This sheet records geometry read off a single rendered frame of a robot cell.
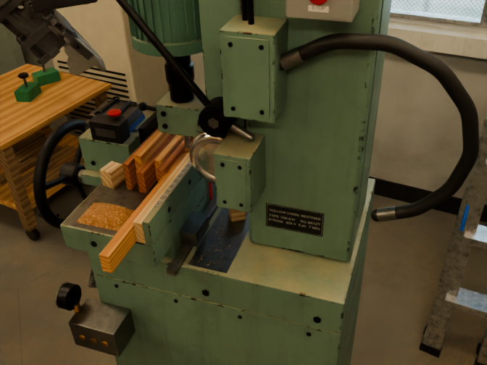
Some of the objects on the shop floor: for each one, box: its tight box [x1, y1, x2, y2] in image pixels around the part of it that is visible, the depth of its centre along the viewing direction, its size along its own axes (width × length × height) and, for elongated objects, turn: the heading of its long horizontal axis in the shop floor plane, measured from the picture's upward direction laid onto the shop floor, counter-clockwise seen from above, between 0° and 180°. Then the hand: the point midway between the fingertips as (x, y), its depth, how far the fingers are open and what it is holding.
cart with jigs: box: [0, 60, 112, 241], centre depth 254 cm, size 66×57×64 cm
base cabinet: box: [93, 209, 372, 365], centre depth 152 cm, size 45×58×71 cm
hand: (103, 63), depth 106 cm, fingers closed
